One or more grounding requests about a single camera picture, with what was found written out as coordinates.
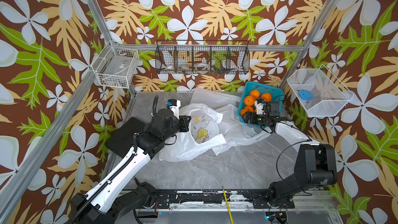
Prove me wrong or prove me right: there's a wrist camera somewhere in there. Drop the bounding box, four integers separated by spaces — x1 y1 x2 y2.
167 99 181 119
255 98 267 115

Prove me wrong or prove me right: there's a black wire basket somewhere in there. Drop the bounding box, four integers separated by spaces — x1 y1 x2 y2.
154 39 250 75

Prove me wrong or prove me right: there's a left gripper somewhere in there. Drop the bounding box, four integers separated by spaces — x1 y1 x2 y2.
161 114 191 142

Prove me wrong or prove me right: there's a flat white plastic bag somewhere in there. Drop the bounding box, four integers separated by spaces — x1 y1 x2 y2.
190 88 241 110

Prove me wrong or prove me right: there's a yellow stick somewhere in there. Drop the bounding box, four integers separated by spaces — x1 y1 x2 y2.
222 186 234 224

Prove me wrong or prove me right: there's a teal plastic basket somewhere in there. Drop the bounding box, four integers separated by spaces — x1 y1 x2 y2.
238 82 287 130

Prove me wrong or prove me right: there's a black box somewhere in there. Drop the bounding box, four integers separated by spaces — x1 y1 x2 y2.
105 117 146 158

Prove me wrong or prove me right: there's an orange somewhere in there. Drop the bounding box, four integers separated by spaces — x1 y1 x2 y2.
250 90 261 99
244 106 255 112
244 95 257 106
261 93 272 102

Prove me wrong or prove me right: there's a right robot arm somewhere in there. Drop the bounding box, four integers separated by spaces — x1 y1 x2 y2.
239 102 337 207

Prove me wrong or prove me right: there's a white wire basket right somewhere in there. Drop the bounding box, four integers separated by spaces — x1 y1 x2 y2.
287 65 354 118

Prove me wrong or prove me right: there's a white wire basket left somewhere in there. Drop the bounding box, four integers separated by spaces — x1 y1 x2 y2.
91 41 140 89

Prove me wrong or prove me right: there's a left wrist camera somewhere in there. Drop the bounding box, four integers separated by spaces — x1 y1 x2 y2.
167 99 181 119

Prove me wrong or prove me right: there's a white wire basket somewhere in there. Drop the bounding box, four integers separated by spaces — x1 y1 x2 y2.
91 41 140 89
287 65 354 118

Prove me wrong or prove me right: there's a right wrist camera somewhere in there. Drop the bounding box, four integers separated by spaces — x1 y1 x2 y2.
255 98 267 115

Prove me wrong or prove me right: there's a blue object in basket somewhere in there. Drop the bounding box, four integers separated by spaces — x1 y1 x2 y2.
298 90 313 102

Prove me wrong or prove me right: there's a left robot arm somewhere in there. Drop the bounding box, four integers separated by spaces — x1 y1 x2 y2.
69 108 191 224

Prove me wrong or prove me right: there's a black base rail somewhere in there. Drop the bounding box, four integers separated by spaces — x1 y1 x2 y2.
144 189 295 209

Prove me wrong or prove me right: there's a printed white plastic bag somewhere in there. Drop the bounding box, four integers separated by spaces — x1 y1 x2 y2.
159 103 226 162

